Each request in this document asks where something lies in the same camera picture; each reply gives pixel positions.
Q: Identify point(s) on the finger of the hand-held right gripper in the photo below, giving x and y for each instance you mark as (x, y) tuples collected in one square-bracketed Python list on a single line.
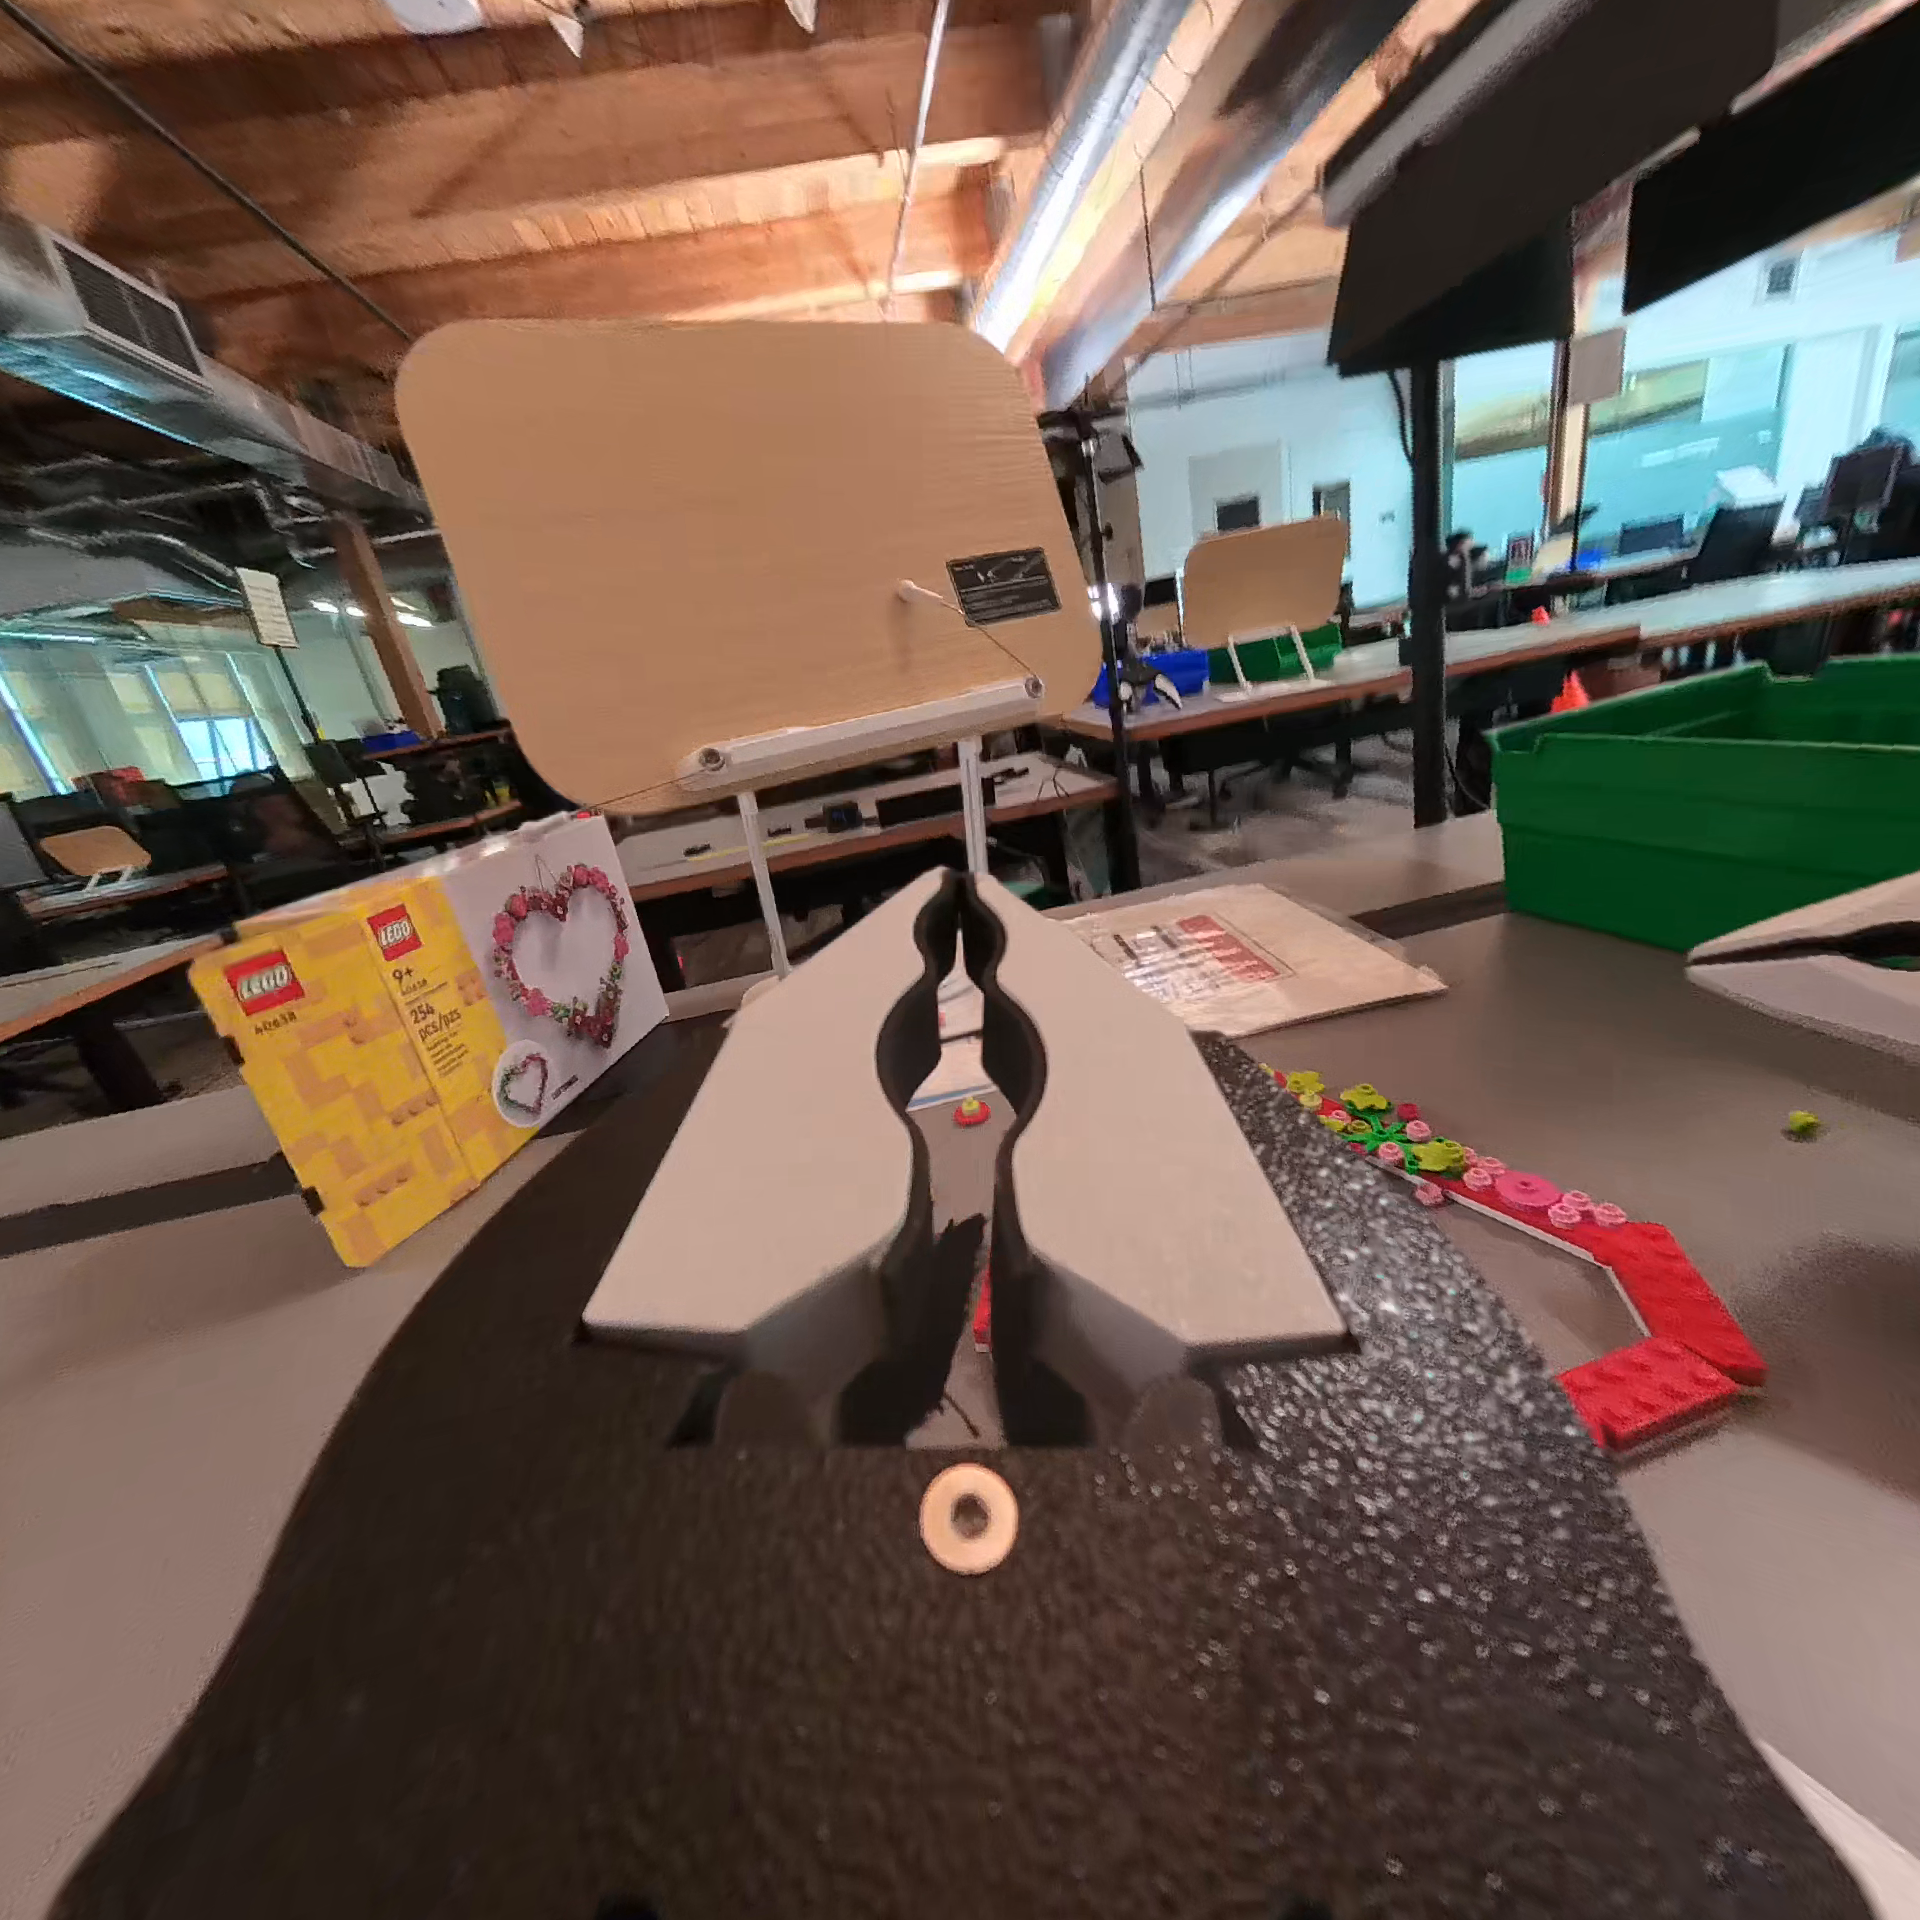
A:
[(1830, 917), (1846, 998)]

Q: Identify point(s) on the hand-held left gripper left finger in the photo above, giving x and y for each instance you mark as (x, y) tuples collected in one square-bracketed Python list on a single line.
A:
[(751, 1201)]

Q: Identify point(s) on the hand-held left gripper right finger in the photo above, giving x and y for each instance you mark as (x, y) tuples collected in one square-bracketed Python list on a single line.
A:
[(1171, 1201)]

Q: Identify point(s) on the flowered red lego wreath section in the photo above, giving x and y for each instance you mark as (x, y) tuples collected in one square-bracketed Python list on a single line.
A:
[(1664, 1276)]

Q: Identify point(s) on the lego set box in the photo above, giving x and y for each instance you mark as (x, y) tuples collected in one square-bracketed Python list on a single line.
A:
[(389, 1079)]

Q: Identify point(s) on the green plastic bin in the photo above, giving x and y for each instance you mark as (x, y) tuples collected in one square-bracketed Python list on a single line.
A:
[(1680, 810)]

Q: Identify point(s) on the clear plastic bag with label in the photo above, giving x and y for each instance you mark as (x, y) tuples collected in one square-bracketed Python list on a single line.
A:
[(1277, 962)]

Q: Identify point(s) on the orange traffic cone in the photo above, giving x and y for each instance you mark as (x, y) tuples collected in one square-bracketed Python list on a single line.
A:
[(1572, 697)]

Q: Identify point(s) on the small blue storage bin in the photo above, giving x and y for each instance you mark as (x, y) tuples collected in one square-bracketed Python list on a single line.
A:
[(1179, 674)]

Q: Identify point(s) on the small green storage bin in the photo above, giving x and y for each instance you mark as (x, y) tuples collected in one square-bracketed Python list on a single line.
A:
[(1291, 647)]

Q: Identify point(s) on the black tripod pole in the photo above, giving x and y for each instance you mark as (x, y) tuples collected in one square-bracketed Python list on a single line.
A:
[(1107, 630)]

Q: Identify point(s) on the wooden board stand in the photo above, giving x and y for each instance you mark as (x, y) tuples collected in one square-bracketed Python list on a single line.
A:
[(1261, 586), (720, 570)]

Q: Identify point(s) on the wooden pillar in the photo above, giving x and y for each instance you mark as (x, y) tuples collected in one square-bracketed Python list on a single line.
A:
[(383, 630)]

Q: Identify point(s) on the ceiling air vent unit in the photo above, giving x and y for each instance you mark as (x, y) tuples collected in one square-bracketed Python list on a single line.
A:
[(107, 308)]

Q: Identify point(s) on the black overhead desk frame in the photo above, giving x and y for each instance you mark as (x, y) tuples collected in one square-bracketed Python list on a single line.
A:
[(1430, 601)]

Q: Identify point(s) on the silver ventilation duct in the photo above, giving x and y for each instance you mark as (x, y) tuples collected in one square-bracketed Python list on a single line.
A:
[(1073, 181)]

